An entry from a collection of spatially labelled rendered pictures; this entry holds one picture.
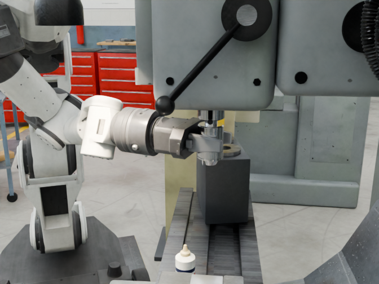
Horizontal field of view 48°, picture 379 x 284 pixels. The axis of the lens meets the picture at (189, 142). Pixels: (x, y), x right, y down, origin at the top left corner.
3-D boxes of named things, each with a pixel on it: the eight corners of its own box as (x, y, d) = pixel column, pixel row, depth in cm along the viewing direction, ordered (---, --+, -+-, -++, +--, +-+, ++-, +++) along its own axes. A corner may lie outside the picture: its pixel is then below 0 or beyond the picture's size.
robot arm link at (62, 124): (88, 155, 95) (69, 154, 112) (117, 120, 98) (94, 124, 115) (49, 123, 91) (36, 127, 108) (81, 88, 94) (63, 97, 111)
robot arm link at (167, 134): (180, 121, 72) (118, 114, 76) (180, 175, 75) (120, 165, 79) (207, 106, 83) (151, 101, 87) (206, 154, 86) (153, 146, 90)
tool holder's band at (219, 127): (217, 125, 80) (217, 120, 79) (228, 131, 75) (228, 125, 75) (194, 127, 78) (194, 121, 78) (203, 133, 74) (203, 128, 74)
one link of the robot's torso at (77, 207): (34, 232, 173) (30, 202, 169) (85, 225, 178) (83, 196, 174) (31, 259, 154) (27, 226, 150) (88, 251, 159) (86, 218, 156)
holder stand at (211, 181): (204, 225, 117) (205, 155, 112) (195, 192, 138) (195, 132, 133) (248, 222, 118) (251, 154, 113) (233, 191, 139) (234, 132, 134)
